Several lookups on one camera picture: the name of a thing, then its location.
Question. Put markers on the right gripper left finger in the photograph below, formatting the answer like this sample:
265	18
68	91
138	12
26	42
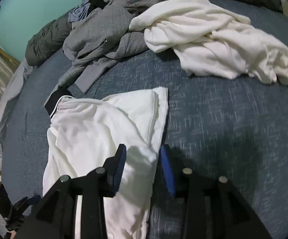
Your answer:
55	214

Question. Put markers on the white long sleeve garment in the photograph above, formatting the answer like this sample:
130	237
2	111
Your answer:
210	40

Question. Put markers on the person left hand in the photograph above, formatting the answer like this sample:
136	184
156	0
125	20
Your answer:
10	235

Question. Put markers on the light grey satin blanket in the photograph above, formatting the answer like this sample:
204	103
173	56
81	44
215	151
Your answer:
11	93

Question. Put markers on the blue-purple crumpled garment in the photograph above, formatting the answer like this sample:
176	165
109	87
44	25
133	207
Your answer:
79	12

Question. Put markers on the grey sweatshirt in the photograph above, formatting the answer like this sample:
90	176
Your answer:
102	40

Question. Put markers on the white polo shirt black collar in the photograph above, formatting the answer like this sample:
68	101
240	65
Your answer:
85	132

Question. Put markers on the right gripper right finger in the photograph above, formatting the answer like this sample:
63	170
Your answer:
213	208

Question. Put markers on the blue-grey bed sheet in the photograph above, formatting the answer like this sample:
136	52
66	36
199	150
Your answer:
220	127

